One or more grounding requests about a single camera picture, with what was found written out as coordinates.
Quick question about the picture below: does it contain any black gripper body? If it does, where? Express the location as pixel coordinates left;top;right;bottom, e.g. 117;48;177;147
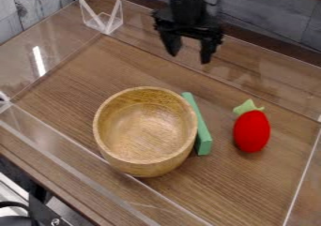
151;8;224;45

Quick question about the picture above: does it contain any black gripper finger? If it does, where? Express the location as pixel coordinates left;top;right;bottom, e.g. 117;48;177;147
201;38;218;64
160;31;182;56

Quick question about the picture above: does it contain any red felt strawberry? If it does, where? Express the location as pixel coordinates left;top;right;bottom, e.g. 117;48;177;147
233;98;272;153

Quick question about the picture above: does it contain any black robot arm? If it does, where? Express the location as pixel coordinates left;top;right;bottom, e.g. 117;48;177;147
151;0;224;64

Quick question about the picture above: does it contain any wooden bowl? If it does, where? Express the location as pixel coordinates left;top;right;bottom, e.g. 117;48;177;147
93;86;198;177

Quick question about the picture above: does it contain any green rectangular block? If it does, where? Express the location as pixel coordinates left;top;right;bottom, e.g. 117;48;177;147
182;92;213;156

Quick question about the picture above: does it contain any clear acrylic enclosure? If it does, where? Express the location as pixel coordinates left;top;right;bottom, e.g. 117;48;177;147
0;0;321;226

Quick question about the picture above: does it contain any black metal bracket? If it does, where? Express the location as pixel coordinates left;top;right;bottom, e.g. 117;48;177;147
30;194;73;226

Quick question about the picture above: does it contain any black cable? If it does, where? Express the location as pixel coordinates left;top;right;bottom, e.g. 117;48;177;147
0;200;31;211

